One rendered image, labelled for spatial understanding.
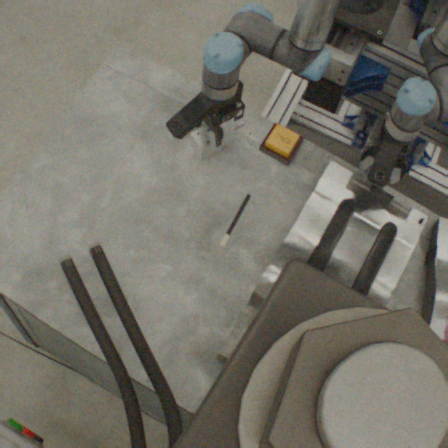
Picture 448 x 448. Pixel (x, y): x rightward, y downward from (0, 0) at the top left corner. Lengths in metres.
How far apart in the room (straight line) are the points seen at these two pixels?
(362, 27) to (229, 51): 0.43
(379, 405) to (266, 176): 1.46
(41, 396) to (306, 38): 1.48
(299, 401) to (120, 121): 1.53
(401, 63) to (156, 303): 0.82
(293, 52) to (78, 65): 1.55
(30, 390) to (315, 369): 2.13
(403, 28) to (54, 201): 0.97
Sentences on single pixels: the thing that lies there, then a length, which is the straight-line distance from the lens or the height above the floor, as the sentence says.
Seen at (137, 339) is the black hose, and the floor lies 0.89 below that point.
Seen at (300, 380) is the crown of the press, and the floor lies 2.04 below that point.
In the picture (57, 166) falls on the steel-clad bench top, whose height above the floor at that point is 0.80.
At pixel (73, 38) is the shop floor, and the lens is 2.97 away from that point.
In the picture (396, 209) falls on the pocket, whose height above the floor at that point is 0.86.
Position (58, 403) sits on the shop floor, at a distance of 2.39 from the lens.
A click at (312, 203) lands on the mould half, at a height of 0.89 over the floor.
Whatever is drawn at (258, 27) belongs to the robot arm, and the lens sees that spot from 1.49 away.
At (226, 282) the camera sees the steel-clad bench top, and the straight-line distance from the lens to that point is 1.62.
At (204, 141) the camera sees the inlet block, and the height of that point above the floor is 0.85.
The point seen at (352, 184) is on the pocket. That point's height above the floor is 0.86.
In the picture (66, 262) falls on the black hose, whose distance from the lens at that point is 1.61.
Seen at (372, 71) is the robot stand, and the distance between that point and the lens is 1.83.
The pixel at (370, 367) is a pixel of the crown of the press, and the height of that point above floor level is 2.05.
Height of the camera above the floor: 2.33
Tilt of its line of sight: 67 degrees down
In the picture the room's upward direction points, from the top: 11 degrees clockwise
